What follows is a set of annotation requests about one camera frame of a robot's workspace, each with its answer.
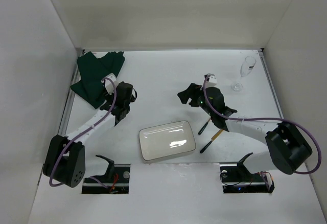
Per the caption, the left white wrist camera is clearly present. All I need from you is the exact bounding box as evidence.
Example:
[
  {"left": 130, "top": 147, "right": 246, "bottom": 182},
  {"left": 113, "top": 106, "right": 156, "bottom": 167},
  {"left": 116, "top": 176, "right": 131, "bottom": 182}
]
[{"left": 101, "top": 73, "right": 118, "bottom": 94}]

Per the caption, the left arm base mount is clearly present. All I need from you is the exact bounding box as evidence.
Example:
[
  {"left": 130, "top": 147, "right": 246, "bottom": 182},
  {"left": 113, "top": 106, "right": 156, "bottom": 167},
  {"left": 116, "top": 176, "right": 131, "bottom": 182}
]
[{"left": 81, "top": 154, "right": 131, "bottom": 195}]

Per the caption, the left aluminium table rail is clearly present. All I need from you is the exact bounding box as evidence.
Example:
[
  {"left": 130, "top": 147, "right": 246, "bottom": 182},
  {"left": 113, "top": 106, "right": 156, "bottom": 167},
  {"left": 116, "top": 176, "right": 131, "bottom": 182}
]
[{"left": 58, "top": 62, "right": 79, "bottom": 136}]

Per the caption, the dark green cloth napkin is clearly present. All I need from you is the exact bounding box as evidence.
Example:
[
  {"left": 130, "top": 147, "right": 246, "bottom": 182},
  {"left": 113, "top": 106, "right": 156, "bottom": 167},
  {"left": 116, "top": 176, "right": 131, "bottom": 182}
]
[{"left": 71, "top": 52, "right": 125, "bottom": 109}]

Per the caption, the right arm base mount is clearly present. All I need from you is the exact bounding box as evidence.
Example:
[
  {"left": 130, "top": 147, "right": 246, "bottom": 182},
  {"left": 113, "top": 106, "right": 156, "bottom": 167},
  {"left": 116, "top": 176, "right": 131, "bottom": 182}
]
[{"left": 219, "top": 153, "right": 275, "bottom": 194}]

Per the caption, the right aluminium table rail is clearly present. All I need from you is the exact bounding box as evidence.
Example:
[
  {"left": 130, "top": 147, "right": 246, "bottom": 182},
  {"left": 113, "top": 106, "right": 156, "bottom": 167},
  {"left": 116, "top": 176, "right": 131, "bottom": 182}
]
[{"left": 258, "top": 49, "right": 284, "bottom": 118}]

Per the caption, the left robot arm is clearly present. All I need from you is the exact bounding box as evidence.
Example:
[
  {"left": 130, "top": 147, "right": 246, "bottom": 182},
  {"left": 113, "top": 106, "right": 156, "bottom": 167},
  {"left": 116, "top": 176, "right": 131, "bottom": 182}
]
[{"left": 43, "top": 82, "right": 137, "bottom": 188}]

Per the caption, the aluminium table rail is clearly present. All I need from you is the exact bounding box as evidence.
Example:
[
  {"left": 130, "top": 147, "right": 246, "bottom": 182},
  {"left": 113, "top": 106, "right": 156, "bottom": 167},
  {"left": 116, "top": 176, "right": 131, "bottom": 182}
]
[
  {"left": 258, "top": 49, "right": 284, "bottom": 118},
  {"left": 58, "top": 62, "right": 79, "bottom": 136}
]

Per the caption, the clear champagne flute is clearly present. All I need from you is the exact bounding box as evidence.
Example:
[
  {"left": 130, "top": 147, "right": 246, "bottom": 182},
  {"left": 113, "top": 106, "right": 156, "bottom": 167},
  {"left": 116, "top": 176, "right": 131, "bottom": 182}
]
[{"left": 231, "top": 56, "right": 256, "bottom": 92}]

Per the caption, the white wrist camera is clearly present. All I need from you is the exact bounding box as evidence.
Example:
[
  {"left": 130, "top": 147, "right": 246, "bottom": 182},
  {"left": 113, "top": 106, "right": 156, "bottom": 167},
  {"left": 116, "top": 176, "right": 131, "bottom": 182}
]
[
  {"left": 101, "top": 73, "right": 118, "bottom": 94},
  {"left": 204, "top": 74, "right": 217, "bottom": 88}
]

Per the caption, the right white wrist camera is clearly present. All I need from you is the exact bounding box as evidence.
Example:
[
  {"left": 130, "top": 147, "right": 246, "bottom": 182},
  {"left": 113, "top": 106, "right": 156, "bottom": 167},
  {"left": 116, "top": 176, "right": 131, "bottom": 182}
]
[{"left": 204, "top": 74, "right": 217, "bottom": 88}]

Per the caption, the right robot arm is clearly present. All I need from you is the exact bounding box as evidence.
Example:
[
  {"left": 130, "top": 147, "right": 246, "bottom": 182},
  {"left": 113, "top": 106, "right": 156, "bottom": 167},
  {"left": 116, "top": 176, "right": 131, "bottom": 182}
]
[{"left": 177, "top": 83, "right": 312, "bottom": 175}]

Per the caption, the gold fork green handle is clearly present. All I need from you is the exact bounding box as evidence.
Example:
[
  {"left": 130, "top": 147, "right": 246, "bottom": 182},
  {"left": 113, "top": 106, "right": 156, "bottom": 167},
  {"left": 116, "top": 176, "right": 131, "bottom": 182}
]
[{"left": 198, "top": 118, "right": 211, "bottom": 135}]

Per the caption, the gold knife green handle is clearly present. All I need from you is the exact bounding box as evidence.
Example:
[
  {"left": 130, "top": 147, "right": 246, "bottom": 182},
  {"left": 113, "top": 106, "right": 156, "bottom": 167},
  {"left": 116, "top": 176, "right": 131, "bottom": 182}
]
[{"left": 200, "top": 129, "right": 223, "bottom": 154}]

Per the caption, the white rectangular plate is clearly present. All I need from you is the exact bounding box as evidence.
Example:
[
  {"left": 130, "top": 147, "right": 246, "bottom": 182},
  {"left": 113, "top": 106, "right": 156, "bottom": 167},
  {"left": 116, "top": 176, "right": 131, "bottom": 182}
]
[{"left": 139, "top": 121, "right": 196, "bottom": 162}]

